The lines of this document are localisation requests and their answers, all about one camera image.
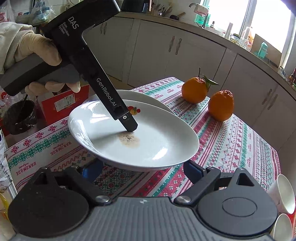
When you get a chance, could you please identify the orange with leaf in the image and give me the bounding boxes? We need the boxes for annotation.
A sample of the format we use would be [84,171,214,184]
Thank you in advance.
[182,68,219,104]

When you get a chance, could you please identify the white plate fruit print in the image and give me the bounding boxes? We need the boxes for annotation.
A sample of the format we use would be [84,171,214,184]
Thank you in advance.
[82,90,174,114]
[68,100,200,172]

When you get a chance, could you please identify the bumpy orange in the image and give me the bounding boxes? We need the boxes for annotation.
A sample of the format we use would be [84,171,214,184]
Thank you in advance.
[208,90,234,122]

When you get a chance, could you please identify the patterned tablecloth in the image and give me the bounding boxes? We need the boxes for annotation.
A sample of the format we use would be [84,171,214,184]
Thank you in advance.
[5,77,280,198]

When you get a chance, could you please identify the wooden cutting board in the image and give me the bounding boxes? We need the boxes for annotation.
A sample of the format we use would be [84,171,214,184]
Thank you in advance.
[250,34,282,68]

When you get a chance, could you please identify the left gloved hand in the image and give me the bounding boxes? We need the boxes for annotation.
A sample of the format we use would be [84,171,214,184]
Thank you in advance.
[14,29,82,96]

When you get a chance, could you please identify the kitchen faucet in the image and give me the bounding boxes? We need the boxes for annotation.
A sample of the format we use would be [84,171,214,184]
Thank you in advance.
[189,3,209,29]

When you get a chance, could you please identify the left white sleeve forearm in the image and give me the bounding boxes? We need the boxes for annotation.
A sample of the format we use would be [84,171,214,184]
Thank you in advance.
[1,22,33,75]

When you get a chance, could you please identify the red cardboard box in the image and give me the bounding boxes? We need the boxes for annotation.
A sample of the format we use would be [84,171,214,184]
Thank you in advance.
[37,85,89,126]

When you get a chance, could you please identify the white plate front fruit print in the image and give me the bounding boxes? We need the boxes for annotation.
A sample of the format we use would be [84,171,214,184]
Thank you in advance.
[82,90,174,114]

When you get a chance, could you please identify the white cabinet run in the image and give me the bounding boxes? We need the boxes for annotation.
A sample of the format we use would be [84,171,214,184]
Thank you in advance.
[85,13,295,164]

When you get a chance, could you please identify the white plate back fruit print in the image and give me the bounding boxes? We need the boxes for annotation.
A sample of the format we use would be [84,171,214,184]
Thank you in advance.
[68,100,200,172]

